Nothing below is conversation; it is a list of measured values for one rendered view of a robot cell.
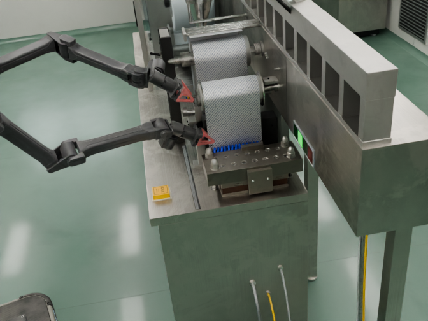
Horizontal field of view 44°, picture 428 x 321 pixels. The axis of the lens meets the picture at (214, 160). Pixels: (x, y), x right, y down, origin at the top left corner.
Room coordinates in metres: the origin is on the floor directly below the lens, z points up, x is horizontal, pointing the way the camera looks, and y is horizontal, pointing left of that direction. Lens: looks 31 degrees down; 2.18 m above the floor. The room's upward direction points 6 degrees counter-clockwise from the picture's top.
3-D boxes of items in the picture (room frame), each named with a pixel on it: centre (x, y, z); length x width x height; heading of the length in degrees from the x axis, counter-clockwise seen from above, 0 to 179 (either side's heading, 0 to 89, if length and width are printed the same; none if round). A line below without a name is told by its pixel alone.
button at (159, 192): (1.88, 0.24, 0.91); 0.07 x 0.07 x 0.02; 6
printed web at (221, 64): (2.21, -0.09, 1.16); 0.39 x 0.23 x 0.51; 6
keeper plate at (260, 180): (1.81, -0.18, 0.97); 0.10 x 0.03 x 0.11; 96
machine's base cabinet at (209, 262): (3.00, 0.07, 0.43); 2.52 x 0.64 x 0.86; 6
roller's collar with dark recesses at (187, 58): (2.31, 0.07, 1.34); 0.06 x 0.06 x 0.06; 6
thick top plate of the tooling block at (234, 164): (1.90, -0.16, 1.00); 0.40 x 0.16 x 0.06; 96
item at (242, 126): (2.01, -0.10, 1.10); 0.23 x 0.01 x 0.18; 96
